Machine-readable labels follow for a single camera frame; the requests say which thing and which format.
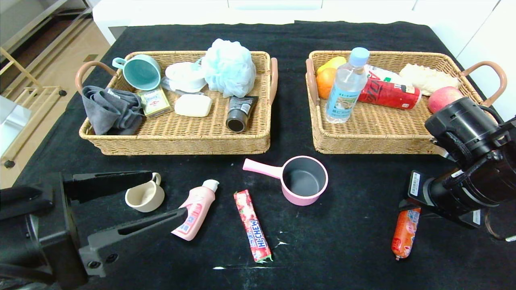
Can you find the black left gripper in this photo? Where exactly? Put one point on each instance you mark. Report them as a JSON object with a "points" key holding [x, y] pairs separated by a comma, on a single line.
{"points": [[67, 225]]}

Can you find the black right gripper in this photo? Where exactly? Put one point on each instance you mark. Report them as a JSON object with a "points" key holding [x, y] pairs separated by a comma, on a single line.
{"points": [[417, 189]]}

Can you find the orange sausage stick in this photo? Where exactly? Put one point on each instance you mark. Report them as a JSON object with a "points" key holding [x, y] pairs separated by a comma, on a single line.
{"points": [[405, 233]]}

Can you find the beige mug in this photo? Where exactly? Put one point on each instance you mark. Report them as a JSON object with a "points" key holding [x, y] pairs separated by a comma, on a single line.
{"points": [[143, 199]]}

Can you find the clear bottle blue cap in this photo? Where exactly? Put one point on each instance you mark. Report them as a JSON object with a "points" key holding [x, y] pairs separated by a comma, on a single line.
{"points": [[342, 100]]}

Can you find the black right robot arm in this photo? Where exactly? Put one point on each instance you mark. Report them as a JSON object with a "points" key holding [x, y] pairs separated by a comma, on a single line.
{"points": [[467, 129]]}

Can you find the black table cloth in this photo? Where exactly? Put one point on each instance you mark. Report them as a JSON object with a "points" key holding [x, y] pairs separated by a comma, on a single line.
{"points": [[342, 249]]}

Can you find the pink detergent bottle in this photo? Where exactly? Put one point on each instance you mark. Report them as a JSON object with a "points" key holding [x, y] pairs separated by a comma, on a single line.
{"points": [[199, 213]]}

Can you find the grey folded towel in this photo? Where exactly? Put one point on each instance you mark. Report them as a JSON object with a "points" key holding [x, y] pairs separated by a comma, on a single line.
{"points": [[108, 110]]}

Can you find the pink saucepan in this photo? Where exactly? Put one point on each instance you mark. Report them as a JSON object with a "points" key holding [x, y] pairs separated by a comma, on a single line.
{"points": [[304, 179]]}

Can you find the red apple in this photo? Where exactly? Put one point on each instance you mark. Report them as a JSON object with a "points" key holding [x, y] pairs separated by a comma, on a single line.
{"points": [[443, 98]]}

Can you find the red cola can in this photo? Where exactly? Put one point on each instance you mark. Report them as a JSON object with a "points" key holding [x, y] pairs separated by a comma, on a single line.
{"points": [[391, 94]]}

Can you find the small green cream box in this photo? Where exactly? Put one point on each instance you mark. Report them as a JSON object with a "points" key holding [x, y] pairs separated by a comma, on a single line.
{"points": [[155, 103]]}

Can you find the beige wooden rack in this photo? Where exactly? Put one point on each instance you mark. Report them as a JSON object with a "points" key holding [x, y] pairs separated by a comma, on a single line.
{"points": [[9, 164]]}

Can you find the cream bread pastry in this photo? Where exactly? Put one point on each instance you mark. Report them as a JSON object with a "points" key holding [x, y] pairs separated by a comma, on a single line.
{"points": [[427, 79]]}

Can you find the white soap bar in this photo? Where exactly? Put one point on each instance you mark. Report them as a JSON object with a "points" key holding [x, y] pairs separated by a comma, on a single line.
{"points": [[193, 105]]}

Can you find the white snack packet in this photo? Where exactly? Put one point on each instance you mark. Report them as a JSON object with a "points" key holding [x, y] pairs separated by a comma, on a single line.
{"points": [[387, 75]]}

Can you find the red Hi-Chew candy stick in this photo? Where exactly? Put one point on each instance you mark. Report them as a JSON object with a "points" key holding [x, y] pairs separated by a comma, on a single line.
{"points": [[252, 225]]}

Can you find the teal ceramic mug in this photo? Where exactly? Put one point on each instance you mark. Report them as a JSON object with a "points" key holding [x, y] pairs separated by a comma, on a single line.
{"points": [[141, 73]]}

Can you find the orange fruit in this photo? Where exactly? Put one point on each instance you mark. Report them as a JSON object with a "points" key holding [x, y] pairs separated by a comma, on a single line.
{"points": [[324, 84]]}

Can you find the white round container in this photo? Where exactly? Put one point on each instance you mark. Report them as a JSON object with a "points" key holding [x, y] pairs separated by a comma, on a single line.
{"points": [[182, 76]]}

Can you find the black cosmetic tube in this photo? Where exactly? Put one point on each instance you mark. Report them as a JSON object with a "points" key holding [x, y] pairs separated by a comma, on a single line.
{"points": [[239, 114]]}

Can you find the small yellow fruit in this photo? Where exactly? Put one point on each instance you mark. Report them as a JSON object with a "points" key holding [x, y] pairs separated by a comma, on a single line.
{"points": [[332, 64]]}

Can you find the light blue bath loofah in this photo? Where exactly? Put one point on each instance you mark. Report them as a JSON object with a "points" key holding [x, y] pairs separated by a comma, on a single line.
{"points": [[227, 67]]}

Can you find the white cabinet furniture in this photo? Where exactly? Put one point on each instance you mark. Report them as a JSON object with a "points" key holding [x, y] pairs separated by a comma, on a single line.
{"points": [[181, 12]]}

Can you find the grey low shelf unit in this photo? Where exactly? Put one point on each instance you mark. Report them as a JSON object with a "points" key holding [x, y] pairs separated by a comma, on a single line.
{"points": [[24, 20]]}

